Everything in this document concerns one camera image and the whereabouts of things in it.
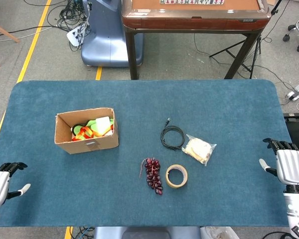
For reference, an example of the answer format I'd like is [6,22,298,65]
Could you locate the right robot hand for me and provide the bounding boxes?
[259,138,299,186]

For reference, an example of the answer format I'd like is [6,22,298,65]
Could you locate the clear bag of yellow snacks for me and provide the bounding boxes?
[181,134,217,167]

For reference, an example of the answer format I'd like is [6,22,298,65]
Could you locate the cardboard box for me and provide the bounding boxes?
[54,107,120,155]

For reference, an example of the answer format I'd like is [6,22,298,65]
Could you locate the yellow packing tape roll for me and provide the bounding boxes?
[165,164,188,189]

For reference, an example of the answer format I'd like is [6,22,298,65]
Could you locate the black USB cable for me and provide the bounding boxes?
[160,118,186,151]

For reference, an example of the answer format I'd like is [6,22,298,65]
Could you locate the dark red grape bunch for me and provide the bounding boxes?
[139,157,164,196]

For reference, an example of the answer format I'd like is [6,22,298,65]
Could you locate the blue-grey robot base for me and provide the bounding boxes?
[81,0,144,68]

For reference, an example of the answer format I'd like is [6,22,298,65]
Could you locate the white crumpled plastic bag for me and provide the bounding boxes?
[200,226,237,239]

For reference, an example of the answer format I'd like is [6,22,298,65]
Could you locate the black equipment case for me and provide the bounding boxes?
[283,113,299,154]

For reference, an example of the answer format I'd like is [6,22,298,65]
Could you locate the teal fabric table mat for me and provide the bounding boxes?
[0,79,299,228]

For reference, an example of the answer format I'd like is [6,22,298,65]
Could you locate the green foam pieces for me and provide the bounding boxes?
[72,119,115,140]

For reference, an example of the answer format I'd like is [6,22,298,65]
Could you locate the black tripod stand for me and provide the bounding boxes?
[209,0,282,80]

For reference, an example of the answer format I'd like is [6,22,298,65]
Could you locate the white square pad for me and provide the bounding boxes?
[95,116,112,134]

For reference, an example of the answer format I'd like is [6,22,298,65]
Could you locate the grey-blue own robot torso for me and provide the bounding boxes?
[93,226,201,239]

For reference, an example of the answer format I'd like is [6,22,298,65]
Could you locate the white power strip with plugs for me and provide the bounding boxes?
[66,24,87,47]

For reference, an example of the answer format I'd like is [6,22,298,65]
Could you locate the brown mahjong table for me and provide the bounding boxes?
[121,0,272,80]

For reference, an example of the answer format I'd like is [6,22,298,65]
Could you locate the row of face-up mahjong tiles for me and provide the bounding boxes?
[160,0,225,5]

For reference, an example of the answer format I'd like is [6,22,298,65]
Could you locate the white power strip red switch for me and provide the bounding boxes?
[286,83,299,102]

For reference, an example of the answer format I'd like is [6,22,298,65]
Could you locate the blue and black cables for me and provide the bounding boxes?
[71,226,95,239]

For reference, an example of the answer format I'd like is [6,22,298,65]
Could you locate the orange ribbon lanyard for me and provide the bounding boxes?
[72,126,103,142]

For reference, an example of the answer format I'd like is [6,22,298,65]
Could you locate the wooden easel frame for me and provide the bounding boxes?
[0,20,20,68]

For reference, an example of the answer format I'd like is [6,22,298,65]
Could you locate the tangle of black floor cables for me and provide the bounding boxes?
[47,0,90,52]

